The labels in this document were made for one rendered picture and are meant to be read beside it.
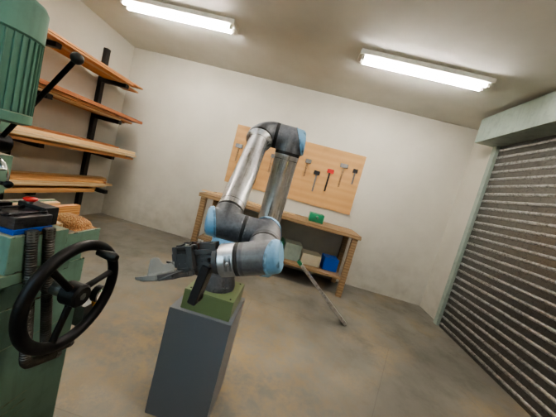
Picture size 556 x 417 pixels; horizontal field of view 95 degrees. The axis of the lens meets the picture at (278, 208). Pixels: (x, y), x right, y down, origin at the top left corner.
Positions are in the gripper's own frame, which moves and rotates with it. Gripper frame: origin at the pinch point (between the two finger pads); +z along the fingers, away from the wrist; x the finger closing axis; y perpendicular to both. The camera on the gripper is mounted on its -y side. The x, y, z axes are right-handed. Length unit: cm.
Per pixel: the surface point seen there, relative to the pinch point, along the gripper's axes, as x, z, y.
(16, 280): 15.1, 23.4, 4.2
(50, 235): 10.1, 18.6, 13.4
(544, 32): -136, -216, 113
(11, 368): 4, 44, -25
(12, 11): 11, 20, 66
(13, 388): 2, 47, -32
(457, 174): -332, -266, 24
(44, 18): 4, 19, 69
